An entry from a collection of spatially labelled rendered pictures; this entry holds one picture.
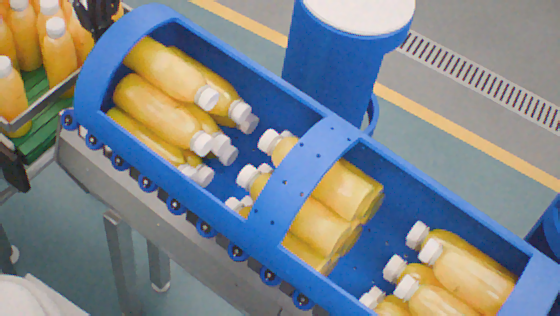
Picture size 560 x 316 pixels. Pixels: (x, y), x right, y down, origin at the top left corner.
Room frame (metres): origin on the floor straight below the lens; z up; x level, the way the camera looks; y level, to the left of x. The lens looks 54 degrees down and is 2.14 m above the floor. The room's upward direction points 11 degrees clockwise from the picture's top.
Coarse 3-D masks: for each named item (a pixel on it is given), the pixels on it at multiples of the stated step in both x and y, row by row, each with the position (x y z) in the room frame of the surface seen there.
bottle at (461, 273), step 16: (432, 256) 0.57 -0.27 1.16; (448, 256) 0.57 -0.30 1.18; (464, 256) 0.57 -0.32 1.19; (448, 272) 0.54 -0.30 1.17; (464, 272) 0.54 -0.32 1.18; (480, 272) 0.55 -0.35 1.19; (496, 272) 0.55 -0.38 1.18; (448, 288) 0.53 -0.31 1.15; (464, 288) 0.52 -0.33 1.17; (480, 288) 0.52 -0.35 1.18; (496, 288) 0.52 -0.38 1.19; (512, 288) 0.53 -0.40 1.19; (480, 304) 0.50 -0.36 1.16; (496, 304) 0.50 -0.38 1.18
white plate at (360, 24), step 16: (304, 0) 1.25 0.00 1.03; (320, 0) 1.26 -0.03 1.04; (336, 0) 1.27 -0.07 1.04; (352, 0) 1.28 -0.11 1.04; (368, 0) 1.29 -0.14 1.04; (384, 0) 1.30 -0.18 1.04; (400, 0) 1.31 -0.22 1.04; (320, 16) 1.20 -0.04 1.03; (336, 16) 1.21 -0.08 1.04; (352, 16) 1.22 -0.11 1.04; (368, 16) 1.23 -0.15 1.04; (384, 16) 1.25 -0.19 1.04; (400, 16) 1.26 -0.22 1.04; (352, 32) 1.18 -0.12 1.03; (368, 32) 1.18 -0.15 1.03; (384, 32) 1.20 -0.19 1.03
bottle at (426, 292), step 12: (420, 288) 0.53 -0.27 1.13; (432, 288) 0.53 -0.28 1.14; (408, 300) 0.52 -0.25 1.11; (420, 300) 0.51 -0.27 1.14; (432, 300) 0.51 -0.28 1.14; (444, 300) 0.51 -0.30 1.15; (456, 300) 0.51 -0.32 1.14; (420, 312) 0.49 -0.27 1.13; (432, 312) 0.49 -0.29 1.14; (444, 312) 0.49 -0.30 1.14; (456, 312) 0.49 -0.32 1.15; (468, 312) 0.49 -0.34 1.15
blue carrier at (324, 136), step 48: (96, 48) 0.83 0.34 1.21; (192, 48) 0.99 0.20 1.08; (96, 96) 0.77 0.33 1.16; (240, 96) 0.92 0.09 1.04; (288, 96) 0.88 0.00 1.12; (144, 144) 0.70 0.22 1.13; (240, 144) 0.85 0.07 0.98; (336, 144) 0.70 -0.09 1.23; (192, 192) 0.64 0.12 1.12; (240, 192) 0.76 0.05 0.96; (288, 192) 0.62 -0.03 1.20; (384, 192) 0.76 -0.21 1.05; (432, 192) 0.73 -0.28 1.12; (240, 240) 0.58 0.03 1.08; (384, 240) 0.70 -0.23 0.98; (480, 240) 0.67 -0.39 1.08; (336, 288) 0.50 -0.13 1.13; (384, 288) 0.61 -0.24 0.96; (528, 288) 0.51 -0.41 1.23
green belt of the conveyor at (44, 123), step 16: (32, 80) 0.98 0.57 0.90; (32, 96) 0.94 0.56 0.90; (48, 112) 0.90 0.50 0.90; (0, 128) 0.83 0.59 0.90; (32, 128) 0.85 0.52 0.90; (48, 128) 0.86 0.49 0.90; (16, 144) 0.80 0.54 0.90; (32, 144) 0.81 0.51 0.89; (48, 144) 0.84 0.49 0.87; (32, 160) 0.79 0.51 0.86
